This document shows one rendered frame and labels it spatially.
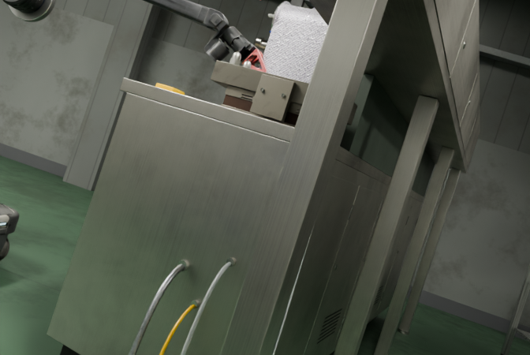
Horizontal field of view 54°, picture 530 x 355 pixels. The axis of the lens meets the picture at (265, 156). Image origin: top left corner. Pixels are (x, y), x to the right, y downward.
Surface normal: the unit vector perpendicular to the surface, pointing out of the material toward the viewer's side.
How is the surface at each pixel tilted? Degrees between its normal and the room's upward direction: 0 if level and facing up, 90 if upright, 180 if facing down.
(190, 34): 90
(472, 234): 90
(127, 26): 90
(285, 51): 90
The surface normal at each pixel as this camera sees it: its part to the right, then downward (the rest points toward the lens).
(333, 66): -0.38, -0.14
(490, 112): -0.11, -0.04
